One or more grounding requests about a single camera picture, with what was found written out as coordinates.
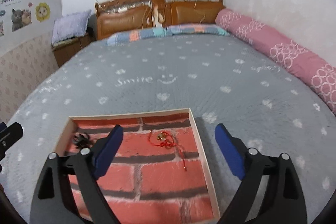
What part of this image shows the lavender dotted pillow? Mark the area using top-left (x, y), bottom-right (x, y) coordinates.
top-left (51, 10), bottom-right (92, 45)

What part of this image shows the black hair claw clip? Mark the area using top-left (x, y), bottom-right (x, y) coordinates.
top-left (72, 132), bottom-right (93, 149)

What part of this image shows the brick pattern tray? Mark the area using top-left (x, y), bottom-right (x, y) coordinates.
top-left (51, 108), bottom-right (220, 224)

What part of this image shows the grey cats wall sticker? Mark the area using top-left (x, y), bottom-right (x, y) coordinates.
top-left (11, 7), bottom-right (33, 32)

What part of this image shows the wooden headboard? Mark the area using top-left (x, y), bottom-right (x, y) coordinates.
top-left (94, 0), bottom-right (226, 41)

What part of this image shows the wooden nightstand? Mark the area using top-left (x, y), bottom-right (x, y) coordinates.
top-left (51, 35), bottom-right (96, 68)

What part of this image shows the red string bracelet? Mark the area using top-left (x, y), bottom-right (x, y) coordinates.
top-left (148, 130), bottom-right (188, 171)

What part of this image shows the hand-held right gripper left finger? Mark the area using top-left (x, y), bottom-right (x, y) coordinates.
top-left (30, 124), bottom-right (124, 224)

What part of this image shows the grey printed bed blanket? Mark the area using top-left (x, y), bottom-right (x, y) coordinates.
top-left (0, 32), bottom-right (336, 224)

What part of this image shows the sunflower cat wall sticker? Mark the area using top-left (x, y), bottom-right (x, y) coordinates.
top-left (35, 2), bottom-right (51, 22)

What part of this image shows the small cream doll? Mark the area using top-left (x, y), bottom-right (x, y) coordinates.
top-left (151, 5), bottom-right (166, 28)

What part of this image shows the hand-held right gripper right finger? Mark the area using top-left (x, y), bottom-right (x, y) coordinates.
top-left (214, 123), bottom-right (307, 224)

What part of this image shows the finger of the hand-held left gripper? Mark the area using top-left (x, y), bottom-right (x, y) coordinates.
top-left (0, 122), bottom-right (24, 161)

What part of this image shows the pink circle pattern bolster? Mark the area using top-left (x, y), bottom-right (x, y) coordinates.
top-left (215, 8), bottom-right (336, 115)

